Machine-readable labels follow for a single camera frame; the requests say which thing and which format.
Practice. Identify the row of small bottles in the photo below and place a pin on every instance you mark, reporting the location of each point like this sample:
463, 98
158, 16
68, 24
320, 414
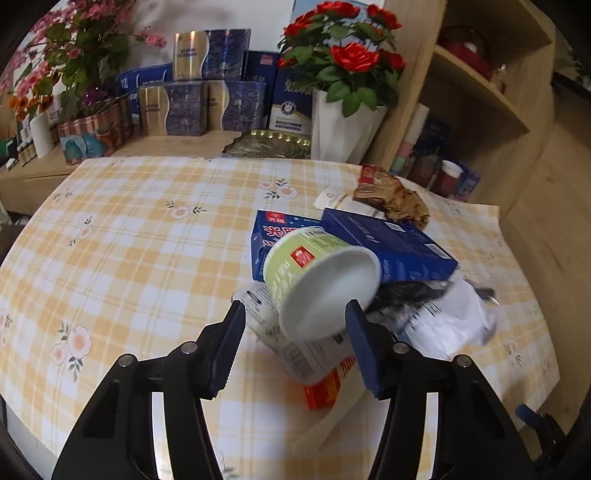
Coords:
21, 150

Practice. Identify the white ribbed vase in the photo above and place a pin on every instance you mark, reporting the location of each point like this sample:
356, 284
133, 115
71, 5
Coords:
42, 136

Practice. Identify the blue snowflake carton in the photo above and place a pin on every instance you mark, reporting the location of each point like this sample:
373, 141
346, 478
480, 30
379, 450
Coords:
265, 230

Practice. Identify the white faceted vase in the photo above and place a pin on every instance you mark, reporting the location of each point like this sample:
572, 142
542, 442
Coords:
332, 134

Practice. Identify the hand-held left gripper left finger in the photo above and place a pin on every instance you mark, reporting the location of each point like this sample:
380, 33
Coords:
228, 350

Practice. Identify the blue and white box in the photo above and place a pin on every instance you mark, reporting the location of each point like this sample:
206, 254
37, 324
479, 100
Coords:
288, 110

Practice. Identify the copper fluted planter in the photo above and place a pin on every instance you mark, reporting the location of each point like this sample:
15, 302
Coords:
87, 143

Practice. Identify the green paper cup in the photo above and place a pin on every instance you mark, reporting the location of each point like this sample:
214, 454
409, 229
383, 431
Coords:
300, 258

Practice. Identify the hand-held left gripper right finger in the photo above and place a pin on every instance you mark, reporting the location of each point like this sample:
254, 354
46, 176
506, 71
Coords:
364, 350

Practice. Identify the brown snack wrapper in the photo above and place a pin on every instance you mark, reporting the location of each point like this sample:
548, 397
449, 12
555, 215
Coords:
392, 194

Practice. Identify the gold tray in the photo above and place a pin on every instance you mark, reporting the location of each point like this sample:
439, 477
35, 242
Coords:
268, 144

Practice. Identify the small orange box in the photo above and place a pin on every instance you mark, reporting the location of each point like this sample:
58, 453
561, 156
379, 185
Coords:
323, 392

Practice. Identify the red rose bouquet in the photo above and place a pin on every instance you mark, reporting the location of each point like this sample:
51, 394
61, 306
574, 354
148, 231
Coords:
351, 55

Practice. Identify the white plastic wrapper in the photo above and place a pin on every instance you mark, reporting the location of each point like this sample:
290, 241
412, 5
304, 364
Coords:
452, 318

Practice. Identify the wooden shelf unit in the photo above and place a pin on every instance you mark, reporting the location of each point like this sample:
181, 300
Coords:
521, 152

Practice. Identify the black packet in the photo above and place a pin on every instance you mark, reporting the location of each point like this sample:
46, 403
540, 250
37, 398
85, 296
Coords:
406, 293

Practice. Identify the white printed paper wrapper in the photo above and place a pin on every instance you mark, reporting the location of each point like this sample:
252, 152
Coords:
295, 355

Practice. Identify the small perfume bottle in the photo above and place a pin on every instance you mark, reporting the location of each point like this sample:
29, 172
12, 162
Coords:
499, 78

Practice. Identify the pink flower plant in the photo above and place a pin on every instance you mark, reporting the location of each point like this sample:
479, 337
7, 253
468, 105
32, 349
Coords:
92, 41

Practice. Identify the blue gift bag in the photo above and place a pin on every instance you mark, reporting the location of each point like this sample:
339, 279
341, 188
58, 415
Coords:
143, 81

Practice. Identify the red teapot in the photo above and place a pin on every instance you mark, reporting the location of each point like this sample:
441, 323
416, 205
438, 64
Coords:
466, 50

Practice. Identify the orange flowers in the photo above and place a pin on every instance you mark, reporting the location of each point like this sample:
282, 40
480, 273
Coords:
27, 101

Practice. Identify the yellow plaid tablecloth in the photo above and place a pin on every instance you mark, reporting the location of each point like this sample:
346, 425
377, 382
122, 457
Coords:
138, 258

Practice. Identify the dark blue red-label box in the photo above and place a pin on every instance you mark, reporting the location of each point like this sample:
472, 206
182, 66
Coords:
261, 67

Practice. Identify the red paper cup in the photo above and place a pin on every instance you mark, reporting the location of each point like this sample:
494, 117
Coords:
449, 180

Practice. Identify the small blue box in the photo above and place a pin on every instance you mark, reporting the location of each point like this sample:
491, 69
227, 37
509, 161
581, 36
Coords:
468, 184

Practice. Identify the gold and blue gift box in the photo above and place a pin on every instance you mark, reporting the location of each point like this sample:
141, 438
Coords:
238, 106
212, 55
173, 110

